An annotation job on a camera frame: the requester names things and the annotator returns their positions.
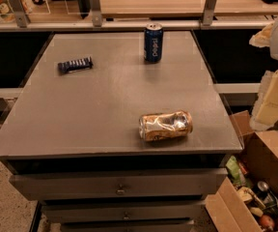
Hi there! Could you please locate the top drawer knob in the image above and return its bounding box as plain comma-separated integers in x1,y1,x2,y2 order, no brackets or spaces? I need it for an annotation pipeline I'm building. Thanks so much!
116,184,126,195

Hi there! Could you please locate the cardboard box of items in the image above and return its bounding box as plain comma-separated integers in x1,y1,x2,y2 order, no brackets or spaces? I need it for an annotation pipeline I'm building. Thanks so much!
206,111,278,232

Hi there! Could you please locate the middle metal bracket post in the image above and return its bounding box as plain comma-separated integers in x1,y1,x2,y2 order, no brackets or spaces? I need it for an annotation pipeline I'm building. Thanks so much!
90,0,103,27

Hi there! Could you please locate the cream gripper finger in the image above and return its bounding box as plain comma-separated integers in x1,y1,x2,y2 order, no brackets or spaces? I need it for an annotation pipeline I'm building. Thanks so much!
250,70,278,131
249,23,274,47

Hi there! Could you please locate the crushed orange soda can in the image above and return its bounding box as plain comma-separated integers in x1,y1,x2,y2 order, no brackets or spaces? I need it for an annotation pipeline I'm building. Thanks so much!
139,110,193,142

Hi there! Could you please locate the blue pepsi can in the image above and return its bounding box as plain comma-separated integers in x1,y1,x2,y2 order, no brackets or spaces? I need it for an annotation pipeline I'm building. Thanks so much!
144,23,163,63

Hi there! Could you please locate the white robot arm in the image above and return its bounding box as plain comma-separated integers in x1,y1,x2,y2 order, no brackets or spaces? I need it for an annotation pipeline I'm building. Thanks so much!
249,16,278,131

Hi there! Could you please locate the green snack bag in box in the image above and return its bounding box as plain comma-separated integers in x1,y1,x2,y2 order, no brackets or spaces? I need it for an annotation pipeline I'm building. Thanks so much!
226,156,246,188

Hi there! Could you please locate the red apple in box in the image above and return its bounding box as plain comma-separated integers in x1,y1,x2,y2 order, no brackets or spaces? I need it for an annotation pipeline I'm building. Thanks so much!
259,215,275,232

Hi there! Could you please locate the left metal bracket post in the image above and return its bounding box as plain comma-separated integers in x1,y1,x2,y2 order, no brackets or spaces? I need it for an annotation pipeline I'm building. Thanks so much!
9,0,30,28

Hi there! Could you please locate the blue rxbar blueberry bar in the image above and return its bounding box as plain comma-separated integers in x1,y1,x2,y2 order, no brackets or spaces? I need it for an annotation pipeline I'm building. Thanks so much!
57,57,93,73

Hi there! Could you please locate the right metal bracket post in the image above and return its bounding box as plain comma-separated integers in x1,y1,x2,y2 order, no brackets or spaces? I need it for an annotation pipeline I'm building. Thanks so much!
201,0,217,26

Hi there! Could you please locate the metal bracket post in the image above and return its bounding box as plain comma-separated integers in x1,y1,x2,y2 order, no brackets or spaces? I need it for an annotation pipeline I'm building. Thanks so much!
9,0,30,28
90,0,103,27
201,0,217,26

